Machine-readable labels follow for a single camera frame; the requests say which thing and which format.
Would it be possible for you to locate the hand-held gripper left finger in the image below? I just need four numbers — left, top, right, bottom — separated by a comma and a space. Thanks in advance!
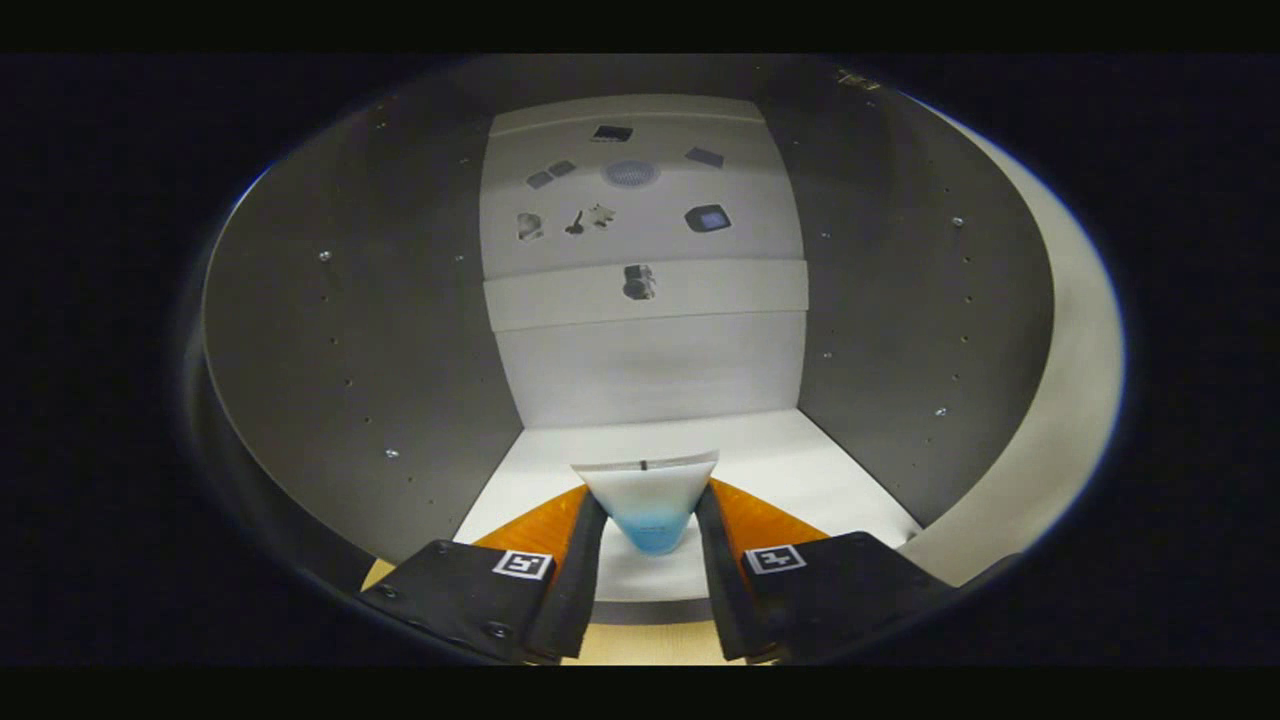
358, 485, 609, 666

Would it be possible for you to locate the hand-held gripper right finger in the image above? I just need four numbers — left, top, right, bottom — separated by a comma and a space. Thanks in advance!
694, 478, 956, 664

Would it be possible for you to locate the beige cabinet door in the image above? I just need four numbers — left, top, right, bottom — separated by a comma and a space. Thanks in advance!
895, 95, 1126, 588

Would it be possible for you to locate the grey cabinet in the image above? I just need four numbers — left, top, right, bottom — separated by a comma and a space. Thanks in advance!
195, 55, 1057, 626

